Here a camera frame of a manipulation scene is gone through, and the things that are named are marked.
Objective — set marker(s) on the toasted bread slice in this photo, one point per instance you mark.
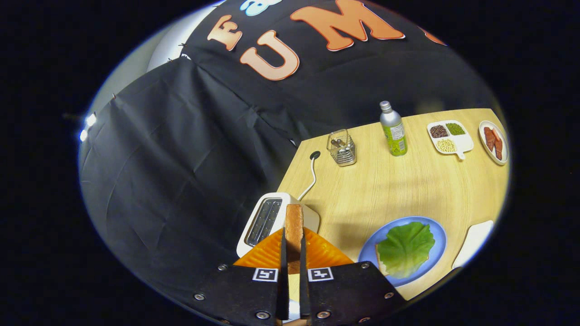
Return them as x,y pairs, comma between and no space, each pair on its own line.
294,226

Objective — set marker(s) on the blue plate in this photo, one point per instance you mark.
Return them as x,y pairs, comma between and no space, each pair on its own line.
437,240

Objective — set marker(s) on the white oval plate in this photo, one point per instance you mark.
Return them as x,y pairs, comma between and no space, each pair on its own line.
483,140

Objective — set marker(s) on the pile of green beans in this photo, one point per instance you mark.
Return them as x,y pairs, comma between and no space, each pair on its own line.
455,129

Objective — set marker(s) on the white square dish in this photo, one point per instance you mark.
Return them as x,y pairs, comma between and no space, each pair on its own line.
473,242

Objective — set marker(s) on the red sausage slice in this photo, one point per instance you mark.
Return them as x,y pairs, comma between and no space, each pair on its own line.
495,135

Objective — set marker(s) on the brown meat slice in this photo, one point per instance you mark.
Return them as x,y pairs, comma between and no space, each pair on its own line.
489,138
498,149

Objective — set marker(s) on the white sandwich bread slice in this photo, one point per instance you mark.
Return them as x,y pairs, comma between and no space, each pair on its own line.
381,268

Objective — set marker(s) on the black backdrop cloth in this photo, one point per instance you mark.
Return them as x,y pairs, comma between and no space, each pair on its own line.
181,181

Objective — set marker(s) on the cream toaster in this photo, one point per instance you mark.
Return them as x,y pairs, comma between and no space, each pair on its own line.
310,217

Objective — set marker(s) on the white divided dish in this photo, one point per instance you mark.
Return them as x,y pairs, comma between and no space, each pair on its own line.
464,142

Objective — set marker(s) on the brown sticks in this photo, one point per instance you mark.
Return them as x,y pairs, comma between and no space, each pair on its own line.
339,142

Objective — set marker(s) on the metal bottle with green label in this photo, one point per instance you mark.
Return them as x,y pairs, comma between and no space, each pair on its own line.
395,133

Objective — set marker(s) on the ceiling strip light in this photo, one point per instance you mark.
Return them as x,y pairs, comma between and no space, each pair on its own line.
90,120

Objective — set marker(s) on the pile of dark beans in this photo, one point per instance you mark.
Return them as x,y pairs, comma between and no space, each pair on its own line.
438,131

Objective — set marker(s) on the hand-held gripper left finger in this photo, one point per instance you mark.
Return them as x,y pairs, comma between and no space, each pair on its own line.
283,290

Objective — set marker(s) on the pile of yellow beans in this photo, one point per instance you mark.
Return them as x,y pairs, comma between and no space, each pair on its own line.
446,145

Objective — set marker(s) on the green lettuce leaf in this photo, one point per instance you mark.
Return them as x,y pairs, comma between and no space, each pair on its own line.
405,249

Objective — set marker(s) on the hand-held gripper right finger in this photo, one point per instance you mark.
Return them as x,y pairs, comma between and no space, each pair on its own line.
303,290

